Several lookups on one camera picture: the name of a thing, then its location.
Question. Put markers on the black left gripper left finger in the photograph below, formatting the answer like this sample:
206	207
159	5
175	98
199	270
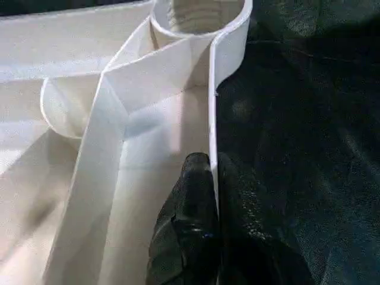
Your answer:
190	225

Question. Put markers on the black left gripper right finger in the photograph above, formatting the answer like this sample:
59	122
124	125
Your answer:
252	237

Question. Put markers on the white plastic table top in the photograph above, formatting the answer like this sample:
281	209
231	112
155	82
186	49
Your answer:
89	148

